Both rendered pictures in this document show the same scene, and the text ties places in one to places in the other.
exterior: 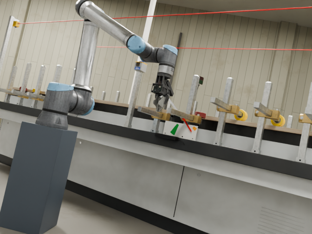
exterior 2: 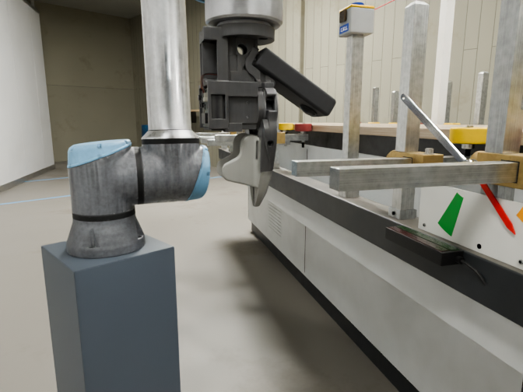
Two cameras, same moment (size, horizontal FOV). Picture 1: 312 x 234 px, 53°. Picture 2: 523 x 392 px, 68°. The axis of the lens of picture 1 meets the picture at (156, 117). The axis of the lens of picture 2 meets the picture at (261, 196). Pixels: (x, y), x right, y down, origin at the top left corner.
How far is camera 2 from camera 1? 1.48 m
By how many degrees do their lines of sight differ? 42
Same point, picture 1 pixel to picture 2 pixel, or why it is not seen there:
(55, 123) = (82, 248)
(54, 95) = (71, 179)
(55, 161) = (82, 346)
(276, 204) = not seen: outside the picture
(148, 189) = (434, 355)
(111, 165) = (359, 270)
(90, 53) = (159, 37)
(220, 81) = not seen: outside the picture
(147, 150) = (391, 269)
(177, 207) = not seen: outside the picture
